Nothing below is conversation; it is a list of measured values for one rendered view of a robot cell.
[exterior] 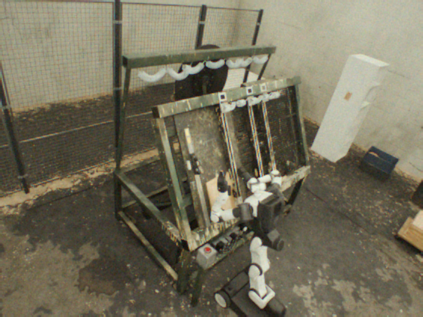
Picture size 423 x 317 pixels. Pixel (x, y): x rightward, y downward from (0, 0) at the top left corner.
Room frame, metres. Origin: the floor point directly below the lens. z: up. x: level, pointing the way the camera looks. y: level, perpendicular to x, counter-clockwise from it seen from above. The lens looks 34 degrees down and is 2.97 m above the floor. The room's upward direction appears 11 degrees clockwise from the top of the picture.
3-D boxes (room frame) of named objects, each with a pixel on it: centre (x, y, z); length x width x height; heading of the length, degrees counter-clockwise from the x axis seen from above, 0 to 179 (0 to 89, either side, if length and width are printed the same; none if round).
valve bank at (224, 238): (1.99, -0.37, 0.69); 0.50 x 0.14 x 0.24; 140
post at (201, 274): (1.61, -0.14, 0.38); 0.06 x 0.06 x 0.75; 50
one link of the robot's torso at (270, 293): (1.70, -0.80, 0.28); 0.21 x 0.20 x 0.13; 50
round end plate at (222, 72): (3.15, 0.23, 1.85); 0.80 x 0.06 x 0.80; 140
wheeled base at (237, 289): (1.72, -0.77, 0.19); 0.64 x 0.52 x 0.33; 50
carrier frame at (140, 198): (2.96, -0.15, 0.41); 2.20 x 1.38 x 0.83; 140
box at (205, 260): (1.61, -0.14, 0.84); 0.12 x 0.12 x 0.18; 50
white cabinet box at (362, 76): (5.53, -2.51, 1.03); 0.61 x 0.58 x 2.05; 139
